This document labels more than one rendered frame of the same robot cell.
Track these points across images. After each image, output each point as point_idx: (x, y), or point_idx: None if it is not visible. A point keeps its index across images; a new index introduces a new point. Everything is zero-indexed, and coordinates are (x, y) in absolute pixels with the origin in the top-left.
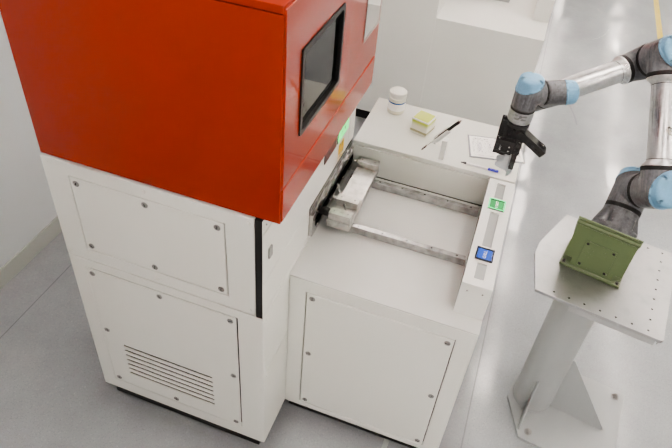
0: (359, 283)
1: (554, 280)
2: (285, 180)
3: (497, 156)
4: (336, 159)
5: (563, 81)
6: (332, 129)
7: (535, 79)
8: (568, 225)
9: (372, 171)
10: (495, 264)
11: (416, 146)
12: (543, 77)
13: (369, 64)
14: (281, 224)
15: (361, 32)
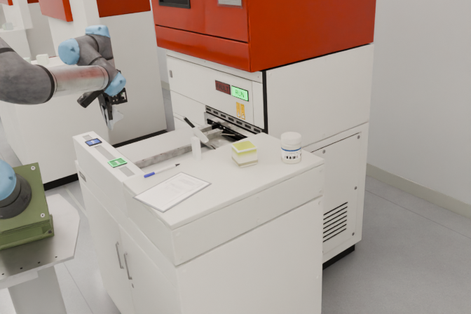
0: (158, 139)
1: (48, 205)
2: (154, 20)
3: (122, 114)
4: (235, 112)
5: (74, 38)
6: (191, 42)
7: (92, 26)
8: (64, 247)
9: None
10: (82, 143)
11: (225, 153)
12: (87, 28)
13: (237, 42)
14: (178, 70)
15: None
